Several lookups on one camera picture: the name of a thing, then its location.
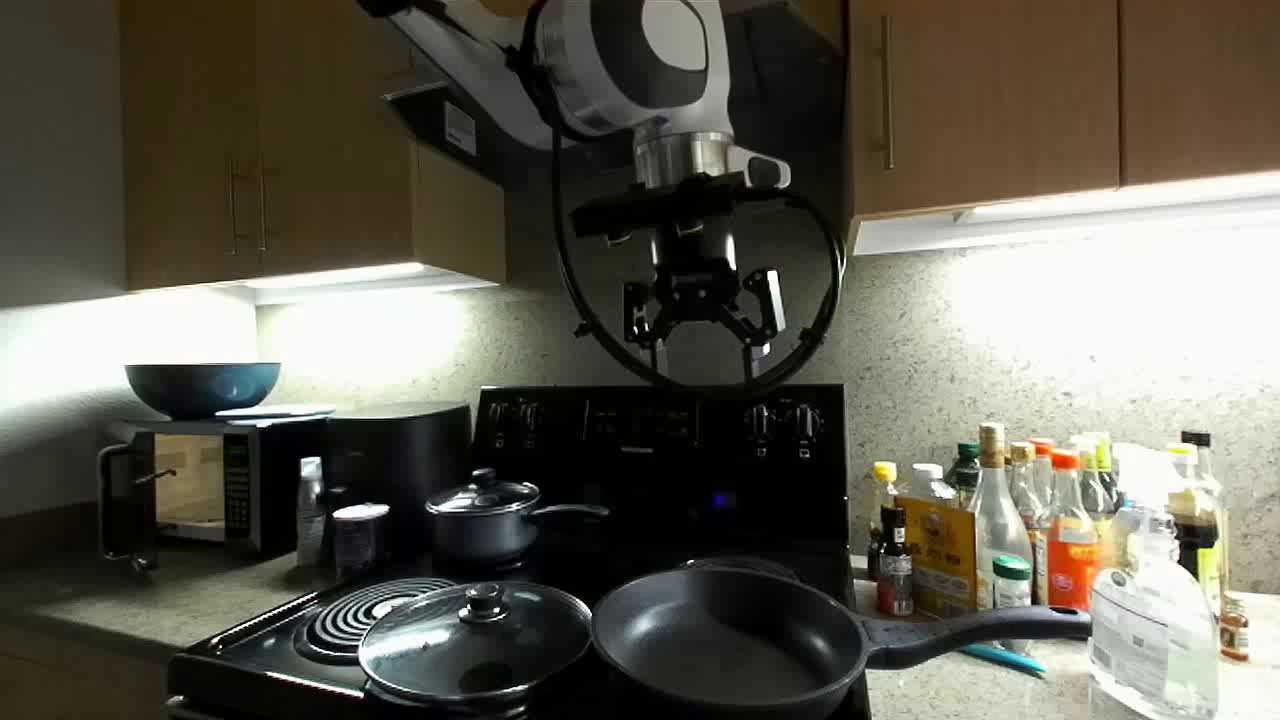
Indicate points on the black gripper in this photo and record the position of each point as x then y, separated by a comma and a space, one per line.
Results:
694, 264

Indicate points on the black frying pan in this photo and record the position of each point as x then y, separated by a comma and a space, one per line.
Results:
723, 652

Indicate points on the glass lid with steel knob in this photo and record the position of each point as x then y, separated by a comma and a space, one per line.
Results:
452, 652

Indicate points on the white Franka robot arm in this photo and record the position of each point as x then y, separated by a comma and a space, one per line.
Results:
627, 67

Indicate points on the electric coil stove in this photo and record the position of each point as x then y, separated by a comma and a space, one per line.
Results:
786, 464

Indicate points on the small saucepan lid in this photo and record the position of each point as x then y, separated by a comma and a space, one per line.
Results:
482, 496

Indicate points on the small jar with green lid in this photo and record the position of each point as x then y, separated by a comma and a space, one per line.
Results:
1012, 583

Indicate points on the dark jar with white lid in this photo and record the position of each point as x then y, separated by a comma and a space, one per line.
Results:
362, 540

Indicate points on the dark bottle with yellow cap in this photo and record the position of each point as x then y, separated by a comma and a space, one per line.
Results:
883, 503

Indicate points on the bottle with green cap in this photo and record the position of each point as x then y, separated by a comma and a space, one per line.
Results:
966, 471

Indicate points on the small dark saucepan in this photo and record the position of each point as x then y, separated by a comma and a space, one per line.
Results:
482, 540

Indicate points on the small bottle with red label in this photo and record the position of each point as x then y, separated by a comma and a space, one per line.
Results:
894, 572

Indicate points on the bottle with yellow label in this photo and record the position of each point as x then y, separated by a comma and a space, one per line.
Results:
940, 554

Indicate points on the black countertop appliance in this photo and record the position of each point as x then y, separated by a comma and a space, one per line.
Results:
403, 452

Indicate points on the under-cabinet light strip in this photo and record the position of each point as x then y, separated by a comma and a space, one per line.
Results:
362, 277
1065, 212

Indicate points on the clear bottle with cork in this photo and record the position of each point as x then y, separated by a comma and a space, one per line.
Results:
1002, 522

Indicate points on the clear bottle with tan cap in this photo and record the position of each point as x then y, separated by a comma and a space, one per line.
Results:
1027, 486

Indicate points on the yellow-green bottle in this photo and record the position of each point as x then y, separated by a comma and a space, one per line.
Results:
1099, 482

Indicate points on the orange bottle with red cap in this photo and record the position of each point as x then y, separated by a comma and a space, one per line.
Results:
1071, 554

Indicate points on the teal utensil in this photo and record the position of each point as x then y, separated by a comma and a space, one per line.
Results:
1005, 658

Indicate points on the black coil burner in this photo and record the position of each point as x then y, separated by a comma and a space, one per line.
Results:
342, 623

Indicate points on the blue bowl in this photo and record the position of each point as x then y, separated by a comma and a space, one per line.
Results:
200, 386

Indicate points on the toaster oven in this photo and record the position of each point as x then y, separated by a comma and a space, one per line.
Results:
200, 486

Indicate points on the small brown bottle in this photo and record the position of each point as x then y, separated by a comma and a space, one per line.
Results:
1234, 630

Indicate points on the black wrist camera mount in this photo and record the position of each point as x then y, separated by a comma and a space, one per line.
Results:
664, 211

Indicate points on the wide wooden wall cabinet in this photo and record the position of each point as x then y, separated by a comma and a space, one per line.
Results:
1012, 93

